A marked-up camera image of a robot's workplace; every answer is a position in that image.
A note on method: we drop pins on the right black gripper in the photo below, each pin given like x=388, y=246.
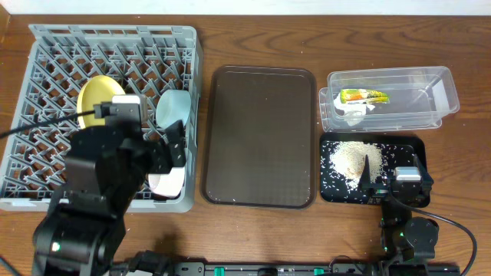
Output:
x=383, y=192

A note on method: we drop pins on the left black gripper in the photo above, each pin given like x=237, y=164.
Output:
x=166, y=152

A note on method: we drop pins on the light blue bowl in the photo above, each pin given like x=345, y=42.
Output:
x=173, y=106

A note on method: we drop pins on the rice and food scraps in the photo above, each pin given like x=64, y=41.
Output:
x=342, y=164

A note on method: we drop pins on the pink round bowl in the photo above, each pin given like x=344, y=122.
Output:
x=167, y=185

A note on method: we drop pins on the white paper napkin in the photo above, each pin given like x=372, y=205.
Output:
x=353, y=113

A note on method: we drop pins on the yellow round plate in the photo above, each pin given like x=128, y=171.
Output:
x=97, y=90

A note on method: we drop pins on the green orange snack wrapper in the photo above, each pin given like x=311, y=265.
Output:
x=363, y=96

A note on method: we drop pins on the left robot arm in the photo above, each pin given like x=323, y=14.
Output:
x=106, y=166

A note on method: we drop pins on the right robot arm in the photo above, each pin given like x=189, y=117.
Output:
x=409, y=242

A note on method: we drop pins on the clear plastic waste bin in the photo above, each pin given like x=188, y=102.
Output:
x=420, y=97

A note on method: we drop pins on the black plastic tray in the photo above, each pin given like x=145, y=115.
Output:
x=413, y=141

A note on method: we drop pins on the dark brown serving tray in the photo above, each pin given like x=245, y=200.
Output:
x=260, y=138

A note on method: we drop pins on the grey plastic dish rack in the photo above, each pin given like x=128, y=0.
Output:
x=144, y=59

